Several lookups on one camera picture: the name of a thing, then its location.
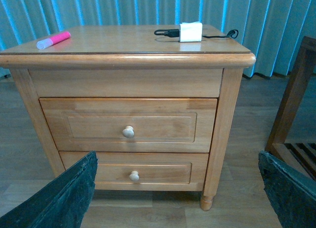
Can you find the dark wooden chair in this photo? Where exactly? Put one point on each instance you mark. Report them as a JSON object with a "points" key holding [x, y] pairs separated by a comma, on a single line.
{"points": [[300, 76]]}

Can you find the pale pleated curtain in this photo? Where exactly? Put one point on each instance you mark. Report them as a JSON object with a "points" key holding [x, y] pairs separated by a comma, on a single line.
{"points": [[271, 29]]}

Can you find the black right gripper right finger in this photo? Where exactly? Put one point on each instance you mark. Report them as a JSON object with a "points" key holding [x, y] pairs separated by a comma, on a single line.
{"points": [[291, 194]]}

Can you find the pink highlighter marker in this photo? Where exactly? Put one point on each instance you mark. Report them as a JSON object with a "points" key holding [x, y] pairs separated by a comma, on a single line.
{"points": [[45, 43]]}

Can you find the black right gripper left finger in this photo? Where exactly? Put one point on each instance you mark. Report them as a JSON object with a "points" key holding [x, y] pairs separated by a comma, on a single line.
{"points": [[60, 204]]}

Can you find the round drawer knob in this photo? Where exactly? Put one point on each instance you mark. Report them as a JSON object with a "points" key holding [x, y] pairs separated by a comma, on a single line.
{"points": [[128, 132], [134, 176]]}

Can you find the wooden drawer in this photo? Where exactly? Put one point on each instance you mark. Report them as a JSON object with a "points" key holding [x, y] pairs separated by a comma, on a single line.
{"points": [[175, 125], [157, 171]]}

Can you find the white charger adapter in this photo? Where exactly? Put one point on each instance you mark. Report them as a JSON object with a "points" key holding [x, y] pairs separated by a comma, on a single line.
{"points": [[190, 32]]}

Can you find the wooden nightstand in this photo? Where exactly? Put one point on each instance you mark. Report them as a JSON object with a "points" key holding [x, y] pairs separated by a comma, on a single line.
{"points": [[132, 62]]}

